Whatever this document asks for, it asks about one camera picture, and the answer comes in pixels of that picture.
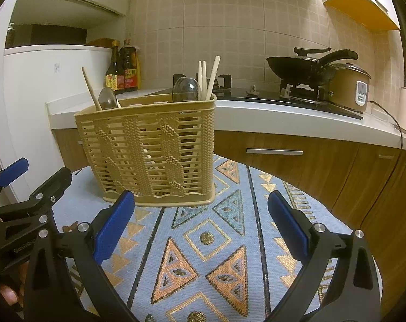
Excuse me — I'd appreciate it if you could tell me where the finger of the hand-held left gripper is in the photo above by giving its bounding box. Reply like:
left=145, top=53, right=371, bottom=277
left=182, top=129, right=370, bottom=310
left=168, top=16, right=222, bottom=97
left=0, top=157, right=30, bottom=208
left=0, top=167, right=72, bottom=233

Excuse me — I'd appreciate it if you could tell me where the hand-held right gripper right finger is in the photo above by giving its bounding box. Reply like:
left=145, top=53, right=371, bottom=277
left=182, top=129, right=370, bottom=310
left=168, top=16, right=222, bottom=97
left=266, top=190, right=383, bottom=322

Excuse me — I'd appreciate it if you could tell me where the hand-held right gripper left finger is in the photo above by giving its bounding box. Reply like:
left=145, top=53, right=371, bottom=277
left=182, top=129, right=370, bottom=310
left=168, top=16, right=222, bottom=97
left=23, top=190, right=137, bottom=322

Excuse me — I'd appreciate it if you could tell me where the beige plastic utensil basket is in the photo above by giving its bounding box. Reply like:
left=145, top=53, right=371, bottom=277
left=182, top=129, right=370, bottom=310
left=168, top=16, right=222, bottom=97
left=74, top=93, right=218, bottom=207

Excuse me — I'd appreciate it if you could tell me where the wooden chopstick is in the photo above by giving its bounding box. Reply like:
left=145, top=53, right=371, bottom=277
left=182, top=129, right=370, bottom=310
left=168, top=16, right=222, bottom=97
left=81, top=67, right=103, bottom=111

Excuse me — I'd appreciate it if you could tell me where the clear plastic spoon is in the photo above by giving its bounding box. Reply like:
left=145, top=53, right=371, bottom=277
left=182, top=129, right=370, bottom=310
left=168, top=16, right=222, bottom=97
left=172, top=77, right=199, bottom=103
left=98, top=87, right=119, bottom=111

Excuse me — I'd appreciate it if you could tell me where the person's left hand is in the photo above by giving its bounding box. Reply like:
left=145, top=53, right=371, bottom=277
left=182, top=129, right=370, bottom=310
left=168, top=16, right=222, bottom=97
left=0, top=263, right=28, bottom=307

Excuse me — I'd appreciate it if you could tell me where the blue patterned tablecloth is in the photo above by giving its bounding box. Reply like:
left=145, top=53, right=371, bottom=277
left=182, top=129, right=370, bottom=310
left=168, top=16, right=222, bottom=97
left=52, top=152, right=383, bottom=322

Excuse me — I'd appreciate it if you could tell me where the black gas stove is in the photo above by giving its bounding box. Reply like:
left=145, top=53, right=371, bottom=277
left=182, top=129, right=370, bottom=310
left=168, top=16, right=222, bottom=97
left=144, top=73, right=364, bottom=120

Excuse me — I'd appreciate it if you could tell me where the dark jar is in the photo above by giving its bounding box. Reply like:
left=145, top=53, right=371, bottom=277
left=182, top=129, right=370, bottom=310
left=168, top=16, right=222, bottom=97
left=5, top=23, right=16, bottom=49

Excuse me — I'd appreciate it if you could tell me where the golden rice cooker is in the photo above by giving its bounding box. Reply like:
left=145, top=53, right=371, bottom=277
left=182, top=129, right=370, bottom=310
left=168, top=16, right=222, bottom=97
left=325, top=62, right=372, bottom=114

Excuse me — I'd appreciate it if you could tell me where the black wok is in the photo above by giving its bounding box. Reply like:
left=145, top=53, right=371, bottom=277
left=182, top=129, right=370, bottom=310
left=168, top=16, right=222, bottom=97
left=266, top=49, right=359, bottom=88

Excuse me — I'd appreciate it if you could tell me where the black power cable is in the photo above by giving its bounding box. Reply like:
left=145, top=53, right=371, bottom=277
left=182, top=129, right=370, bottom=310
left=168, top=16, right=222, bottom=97
left=359, top=101, right=405, bottom=230

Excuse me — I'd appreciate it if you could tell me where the white and orange wall cabinet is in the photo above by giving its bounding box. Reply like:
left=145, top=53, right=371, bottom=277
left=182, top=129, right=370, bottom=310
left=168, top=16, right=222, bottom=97
left=320, top=0, right=401, bottom=31

